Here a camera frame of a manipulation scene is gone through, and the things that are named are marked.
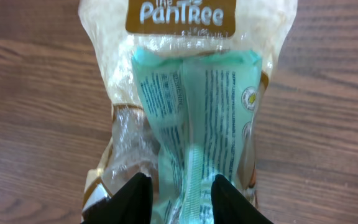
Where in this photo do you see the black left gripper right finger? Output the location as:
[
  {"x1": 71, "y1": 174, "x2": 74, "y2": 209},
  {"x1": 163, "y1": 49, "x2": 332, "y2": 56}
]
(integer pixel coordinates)
[{"x1": 211, "y1": 174, "x2": 273, "y2": 224}]

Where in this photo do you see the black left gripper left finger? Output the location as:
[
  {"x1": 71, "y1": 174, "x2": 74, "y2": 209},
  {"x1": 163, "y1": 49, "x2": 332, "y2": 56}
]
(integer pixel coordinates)
[{"x1": 81, "y1": 172, "x2": 153, "y2": 224}]

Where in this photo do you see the teal wet wipes pack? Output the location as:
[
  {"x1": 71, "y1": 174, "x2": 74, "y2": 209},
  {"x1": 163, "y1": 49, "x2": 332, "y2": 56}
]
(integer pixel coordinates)
[{"x1": 132, "y1": 49, "x2": 262, "y2": 223}]

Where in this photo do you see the Pantree snack bag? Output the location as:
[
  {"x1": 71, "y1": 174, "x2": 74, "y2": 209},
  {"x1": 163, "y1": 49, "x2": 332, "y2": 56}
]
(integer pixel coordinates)
[{"x1": 78, "y1": 0, "x2": 298, "y2": 224}]

